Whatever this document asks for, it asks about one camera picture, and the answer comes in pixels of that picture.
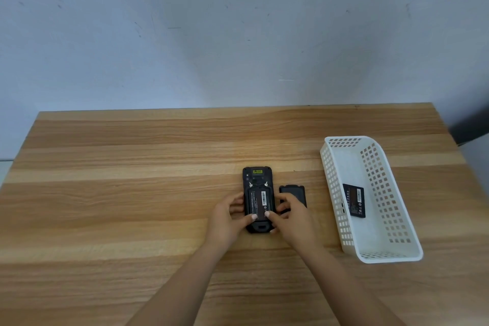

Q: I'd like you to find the person's right hand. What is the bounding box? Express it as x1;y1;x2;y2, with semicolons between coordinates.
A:
264;194;322;258

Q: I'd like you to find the person's left hand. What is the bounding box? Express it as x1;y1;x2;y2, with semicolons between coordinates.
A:
206;192;258;251

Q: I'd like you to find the black battery with red label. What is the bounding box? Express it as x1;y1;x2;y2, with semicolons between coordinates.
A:
249;188;276;223
342;184;366;219

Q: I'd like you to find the black handheld scanner device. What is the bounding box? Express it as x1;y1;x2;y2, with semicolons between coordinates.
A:
242;166;276;234

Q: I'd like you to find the person's left forearm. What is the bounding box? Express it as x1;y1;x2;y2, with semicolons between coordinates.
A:
128;240;240;326

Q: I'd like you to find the person's right forearm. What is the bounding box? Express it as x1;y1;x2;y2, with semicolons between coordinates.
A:
290;241;396;326

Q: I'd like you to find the black battery cover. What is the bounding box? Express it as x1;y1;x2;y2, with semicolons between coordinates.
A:
279;184;307;209

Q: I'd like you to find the white perforated plastic basket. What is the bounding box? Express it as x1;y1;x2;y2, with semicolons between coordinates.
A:
320;136;424;264

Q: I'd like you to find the dark grey furniture piece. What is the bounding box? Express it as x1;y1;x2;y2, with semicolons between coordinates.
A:
449;102;489;147

